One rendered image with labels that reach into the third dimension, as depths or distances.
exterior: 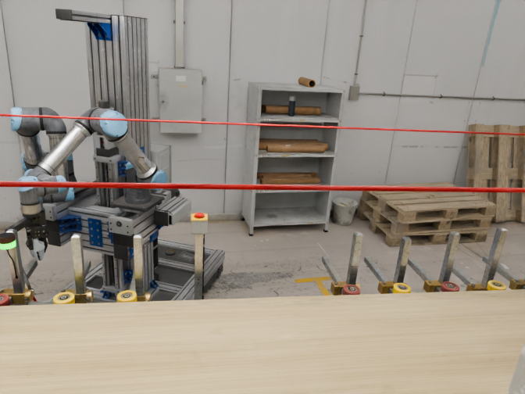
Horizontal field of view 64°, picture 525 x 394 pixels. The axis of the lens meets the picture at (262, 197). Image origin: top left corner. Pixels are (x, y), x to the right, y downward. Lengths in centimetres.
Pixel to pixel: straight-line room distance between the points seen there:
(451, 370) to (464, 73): 439
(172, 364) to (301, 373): 44
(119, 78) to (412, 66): 355
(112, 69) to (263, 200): 275
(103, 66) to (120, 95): 19
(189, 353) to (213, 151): 324
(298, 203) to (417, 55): 214
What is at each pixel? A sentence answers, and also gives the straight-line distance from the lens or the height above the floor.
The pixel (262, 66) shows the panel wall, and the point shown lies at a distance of 457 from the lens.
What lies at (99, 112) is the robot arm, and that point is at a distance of 217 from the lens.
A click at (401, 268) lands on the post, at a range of 221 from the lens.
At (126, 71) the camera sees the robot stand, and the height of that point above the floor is 174.
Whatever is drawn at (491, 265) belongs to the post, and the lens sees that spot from 248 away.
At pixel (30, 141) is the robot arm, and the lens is 253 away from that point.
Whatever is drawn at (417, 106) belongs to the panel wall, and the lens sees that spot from 541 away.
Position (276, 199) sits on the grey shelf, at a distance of 493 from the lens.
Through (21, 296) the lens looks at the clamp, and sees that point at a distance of 213.
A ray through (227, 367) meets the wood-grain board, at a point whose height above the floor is 90.
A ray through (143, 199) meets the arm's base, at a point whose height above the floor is 106.
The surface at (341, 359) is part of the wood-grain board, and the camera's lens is 165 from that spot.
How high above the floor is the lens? 195
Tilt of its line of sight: 20 degrees down
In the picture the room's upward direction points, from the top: 4 degrees clockwise
